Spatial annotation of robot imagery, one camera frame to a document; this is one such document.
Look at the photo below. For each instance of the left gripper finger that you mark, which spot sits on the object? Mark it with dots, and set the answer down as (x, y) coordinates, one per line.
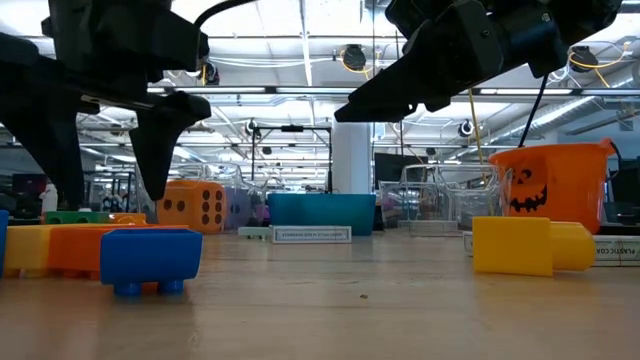
(50, 140)
(160, 140)

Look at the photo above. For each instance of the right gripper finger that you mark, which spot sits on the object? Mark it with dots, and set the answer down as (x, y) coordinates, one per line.
(410, 82)
(375, 115)

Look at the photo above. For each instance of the orange foam dice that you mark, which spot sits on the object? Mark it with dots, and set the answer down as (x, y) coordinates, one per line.
(192, 205)

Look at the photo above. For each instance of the purple foam dice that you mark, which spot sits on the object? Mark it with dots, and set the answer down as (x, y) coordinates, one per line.
(237, 207)

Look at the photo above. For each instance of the orange long brick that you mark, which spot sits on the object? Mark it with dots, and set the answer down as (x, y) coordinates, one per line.
(75, 250)

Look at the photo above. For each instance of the white pillar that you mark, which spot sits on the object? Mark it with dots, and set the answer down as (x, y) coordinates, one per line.
(352, 150)

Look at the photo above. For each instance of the dark background monitor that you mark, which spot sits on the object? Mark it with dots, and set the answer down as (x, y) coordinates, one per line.
(25, 184)

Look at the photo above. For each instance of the white bottle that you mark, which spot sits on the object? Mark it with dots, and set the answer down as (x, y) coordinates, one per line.
(49, 197)

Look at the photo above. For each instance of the black monitor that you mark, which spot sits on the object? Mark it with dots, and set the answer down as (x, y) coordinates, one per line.
(395, 170)

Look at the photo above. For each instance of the small green square brick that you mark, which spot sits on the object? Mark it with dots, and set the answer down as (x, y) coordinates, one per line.
(75, 217)

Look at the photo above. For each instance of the yellow long brick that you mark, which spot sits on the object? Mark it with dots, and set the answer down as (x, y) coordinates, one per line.
(25, 247)

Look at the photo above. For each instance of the clear plastic container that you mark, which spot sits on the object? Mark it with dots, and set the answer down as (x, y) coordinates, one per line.
(450, 200)
(257, 197)

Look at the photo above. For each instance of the teal plastic bin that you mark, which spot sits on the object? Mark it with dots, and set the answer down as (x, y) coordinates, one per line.
(320, 215)

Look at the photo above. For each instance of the blue two-stud block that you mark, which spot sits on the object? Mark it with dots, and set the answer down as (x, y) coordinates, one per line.
(2, 245)

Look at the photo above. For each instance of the dark blue brick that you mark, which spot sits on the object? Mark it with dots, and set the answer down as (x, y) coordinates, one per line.
(150, 260)

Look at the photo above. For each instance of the mint flat brick plate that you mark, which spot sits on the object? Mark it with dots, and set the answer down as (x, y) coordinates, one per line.
(252, 232)

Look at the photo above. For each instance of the blue-patterned playing card deck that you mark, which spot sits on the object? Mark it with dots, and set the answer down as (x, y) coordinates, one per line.
(310, 235)

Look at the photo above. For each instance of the orange pumpkin bucket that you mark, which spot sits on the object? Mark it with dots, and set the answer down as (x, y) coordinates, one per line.
(565, 185)

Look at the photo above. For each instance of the yellow single-stud block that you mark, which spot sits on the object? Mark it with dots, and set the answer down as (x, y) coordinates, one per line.
(510, 245)

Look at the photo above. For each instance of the grey-backed playing card deck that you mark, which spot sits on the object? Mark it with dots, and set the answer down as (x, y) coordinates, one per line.
(617, 250)

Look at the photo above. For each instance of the black gantry frame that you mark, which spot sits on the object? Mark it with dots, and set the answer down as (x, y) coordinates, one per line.
(291, 128)

